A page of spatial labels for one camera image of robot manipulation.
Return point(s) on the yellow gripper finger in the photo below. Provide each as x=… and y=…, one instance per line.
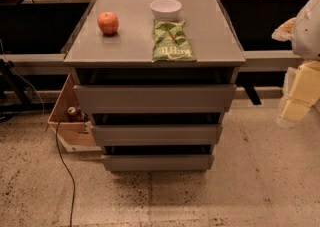
x=301, y=91

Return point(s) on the grey bottom drawer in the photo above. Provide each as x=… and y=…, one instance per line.
x=158, y=162

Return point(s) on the grey drawer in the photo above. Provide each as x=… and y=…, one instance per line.
x=155, y=99
x=158, y=162
x=149, y=135

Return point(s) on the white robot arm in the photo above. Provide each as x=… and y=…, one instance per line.
x=303, y=31

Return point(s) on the grey middle drawer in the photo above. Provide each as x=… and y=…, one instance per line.
x=149, y=135

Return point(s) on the grey drawer cabinet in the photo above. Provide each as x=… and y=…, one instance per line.
x=125, y=58

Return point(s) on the grey top drawer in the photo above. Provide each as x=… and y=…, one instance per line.
x=155, y=99

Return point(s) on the green chip bag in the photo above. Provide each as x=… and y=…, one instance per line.
x=171, y=42

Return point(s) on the white bowl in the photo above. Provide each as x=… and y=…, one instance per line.
x=166, y=10

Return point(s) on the red apple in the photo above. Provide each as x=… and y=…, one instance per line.
x=108, y=23

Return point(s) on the red soda can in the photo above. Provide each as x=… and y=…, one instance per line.
x=74, y=114

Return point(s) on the wooden box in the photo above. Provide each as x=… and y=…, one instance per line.
x=65, y=120

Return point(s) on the grey metal frame rail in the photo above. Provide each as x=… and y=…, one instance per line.
x=52, y=64

